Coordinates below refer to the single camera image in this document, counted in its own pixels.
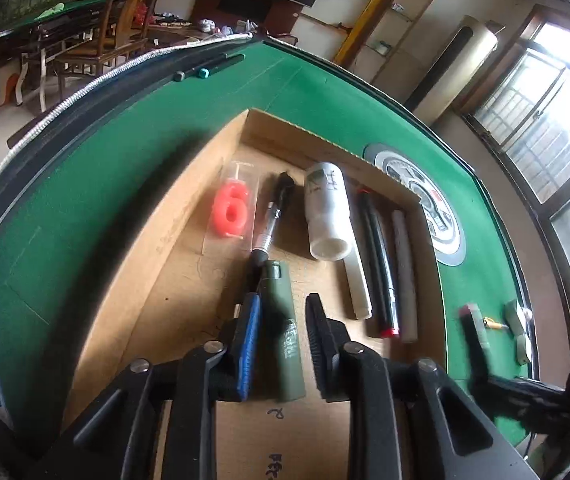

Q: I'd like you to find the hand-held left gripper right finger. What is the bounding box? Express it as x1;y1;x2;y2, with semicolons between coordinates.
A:
305;292;496;480

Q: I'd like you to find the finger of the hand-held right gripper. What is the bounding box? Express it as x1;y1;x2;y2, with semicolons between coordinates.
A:
470;375;570;433

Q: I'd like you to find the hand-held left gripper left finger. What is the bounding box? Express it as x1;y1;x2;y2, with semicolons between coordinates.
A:
72;292;266;480

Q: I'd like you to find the green lighter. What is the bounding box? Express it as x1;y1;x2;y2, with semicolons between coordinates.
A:
260;259;308;403

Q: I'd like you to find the white marker pen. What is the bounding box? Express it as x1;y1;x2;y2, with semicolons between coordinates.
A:
342;252;373;321

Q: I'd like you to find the black marker with red cap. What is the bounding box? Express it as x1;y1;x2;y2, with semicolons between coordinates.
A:
370;210;400;338
356;187;386;326

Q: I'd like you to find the cardboard box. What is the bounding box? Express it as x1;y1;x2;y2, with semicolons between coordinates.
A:
62;107;446;480

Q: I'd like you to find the grey stick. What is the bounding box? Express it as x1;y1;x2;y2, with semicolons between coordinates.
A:
391;209;420;343

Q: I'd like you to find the black and silver pen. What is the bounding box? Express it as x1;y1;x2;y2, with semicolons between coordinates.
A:
250;170;296;273

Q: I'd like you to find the large white plastic bottle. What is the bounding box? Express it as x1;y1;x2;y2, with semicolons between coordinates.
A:
304;161;354;262

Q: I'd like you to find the red number six candle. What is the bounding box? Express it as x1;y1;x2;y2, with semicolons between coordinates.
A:
200;160;258;256

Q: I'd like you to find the white cube charger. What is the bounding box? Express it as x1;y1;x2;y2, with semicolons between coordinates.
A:
515;334;533;366

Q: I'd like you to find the white plug charger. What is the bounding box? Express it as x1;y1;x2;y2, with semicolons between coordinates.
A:
504;299;528;333

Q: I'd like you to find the round table centre plate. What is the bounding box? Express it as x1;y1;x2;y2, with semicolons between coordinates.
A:
363;142;467;267

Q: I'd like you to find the black marker with teal cap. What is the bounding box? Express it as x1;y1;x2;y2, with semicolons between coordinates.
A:
174;52;228;82
197;53;246;79

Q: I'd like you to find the white standing air conditioner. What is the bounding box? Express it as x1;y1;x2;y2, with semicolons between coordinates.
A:
407;15;498;126

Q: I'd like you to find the yellow pole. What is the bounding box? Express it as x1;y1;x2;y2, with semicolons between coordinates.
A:
334;0;416;66

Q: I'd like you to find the white stool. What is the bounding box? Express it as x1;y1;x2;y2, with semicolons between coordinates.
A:
0;62;28;107

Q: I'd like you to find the wooden chair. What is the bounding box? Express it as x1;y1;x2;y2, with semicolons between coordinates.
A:
110;0;176;51
55;0;118;91

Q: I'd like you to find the wall shelf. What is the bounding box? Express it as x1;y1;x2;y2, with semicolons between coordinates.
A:
360;0;446;61

